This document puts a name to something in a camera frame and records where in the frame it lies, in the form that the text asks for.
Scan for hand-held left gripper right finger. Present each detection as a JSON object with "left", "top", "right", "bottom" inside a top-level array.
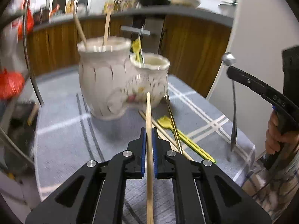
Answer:
[{"left": 152, "top": 127, "right": 273, "bottom": 224}]

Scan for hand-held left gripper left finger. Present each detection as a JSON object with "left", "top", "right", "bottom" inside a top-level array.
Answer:
[{"left": 25, "top": 127, "right": 147, "bottom": 224}]

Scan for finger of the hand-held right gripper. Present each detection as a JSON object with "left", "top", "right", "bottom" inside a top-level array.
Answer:
[{"left": 221, "top": 52, "right": 288, "bottom": 107}]

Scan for silver metal spoon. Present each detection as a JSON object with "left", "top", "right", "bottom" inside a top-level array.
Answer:
[{"left": 230, "top": 78, "right": 239, "bottom": 152}]

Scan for gold metal fork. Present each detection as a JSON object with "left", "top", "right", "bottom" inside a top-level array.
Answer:
[{"left": 164, "top": 93, "right": 183, "bottom": 155}]

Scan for yellow plastic spoon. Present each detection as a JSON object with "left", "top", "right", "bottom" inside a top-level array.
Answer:
[
  {"left": 157, "top": 115, "right": 217, "bottom": 164},
  {"left": 132, "top": 39, "right": 143, "bottom": 64}
]

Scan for cream ceramic double utensil holder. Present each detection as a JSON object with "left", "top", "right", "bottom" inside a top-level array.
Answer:
[{"left": 77, "top": 36, "right": 171, "bottom": 121}]

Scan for person's right hand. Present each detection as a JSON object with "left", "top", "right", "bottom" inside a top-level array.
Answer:
[{"left": 265, "top": 114, "right": 288, "bottom": 155}]

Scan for wooden base cabinets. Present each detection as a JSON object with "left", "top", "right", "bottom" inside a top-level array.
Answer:
[{"left": 26, "top": 14, "right": 234, "bottom": 98}]

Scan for grey striped tablecloth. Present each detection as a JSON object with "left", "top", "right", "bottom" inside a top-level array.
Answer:
[{"left": 35, "top": 66, "right": 256, "bottom": 224}]

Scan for white bowl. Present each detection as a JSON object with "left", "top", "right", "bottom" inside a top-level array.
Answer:
[{"left": 218, "top": 0, "right": 239, "bottom": 11}]

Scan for grey kitchen countertop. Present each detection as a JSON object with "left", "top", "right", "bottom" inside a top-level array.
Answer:
[{"left": 33, "top": 0, "right": 236, "bottom": 32}]

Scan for built-in steel oven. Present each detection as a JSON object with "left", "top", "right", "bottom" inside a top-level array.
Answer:
[{"left": 121, "top": 16, "right": 164, "bottom": 54}]

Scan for large red plastic bag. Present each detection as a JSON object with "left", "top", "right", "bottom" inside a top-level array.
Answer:
[{"left": 0, "top": 69, "right": 25, "bottom": 99}]

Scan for hanging red plastic bag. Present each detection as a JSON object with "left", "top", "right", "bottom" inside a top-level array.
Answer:
[{"left": 14, "top": 7, "right": 34, "bottom": 36}]

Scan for wooden handled tool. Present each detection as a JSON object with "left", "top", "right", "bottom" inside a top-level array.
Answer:
[{"left": 27, "top": 103, "right": 40, "bottom": 125}]

